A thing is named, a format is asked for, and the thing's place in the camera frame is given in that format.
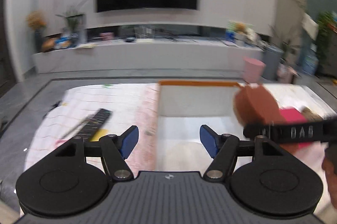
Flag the brown bear-shaped sponge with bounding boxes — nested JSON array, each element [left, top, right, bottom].
[[233, 85, 285, 126]]

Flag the brown fluffy towel bundle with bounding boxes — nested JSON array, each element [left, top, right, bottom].
[[301, 107, 322, 122]]

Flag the person's right hand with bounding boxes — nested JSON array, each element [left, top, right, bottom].
[[322, 145, 337, 209]]

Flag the red transparent ball box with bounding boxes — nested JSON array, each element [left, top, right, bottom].
[[280, 107, 311, 154]]

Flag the black remote control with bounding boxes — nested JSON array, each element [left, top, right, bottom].
[[60, 108, 113, 142]]

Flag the white lace tablecloth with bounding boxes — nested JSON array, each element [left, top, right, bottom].
[[19, 82, 337, 217]]

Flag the orange storage box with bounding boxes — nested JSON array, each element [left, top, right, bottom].
[[155, 80, 245, 173]]

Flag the pink small heater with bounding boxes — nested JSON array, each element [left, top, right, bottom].
[[277, 64, 298, 84]]

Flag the pink round stool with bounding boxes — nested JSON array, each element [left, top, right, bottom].
[[243, 57, 266, 84]]

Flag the blue water jug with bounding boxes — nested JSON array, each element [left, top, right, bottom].
[[302, 49, 319, 75]]

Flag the grey trash bin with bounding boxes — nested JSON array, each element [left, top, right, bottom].
[[262, 46, 283, 81]]

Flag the white tv console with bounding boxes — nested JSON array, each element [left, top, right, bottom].
[[33, 35, 263, 73]]

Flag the white hanging tote bag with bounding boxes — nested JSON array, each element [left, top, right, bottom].
[[302, 13, 319, 40]]

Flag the small teddy bear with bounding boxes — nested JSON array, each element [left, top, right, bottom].
[[234, 22, 248, 34]]

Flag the green plant in vase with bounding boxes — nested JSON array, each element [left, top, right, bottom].
[[56, 0, 88, 47]]

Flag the dried orange flower vase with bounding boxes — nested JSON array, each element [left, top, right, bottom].
[[26, 11, 46, 52]]

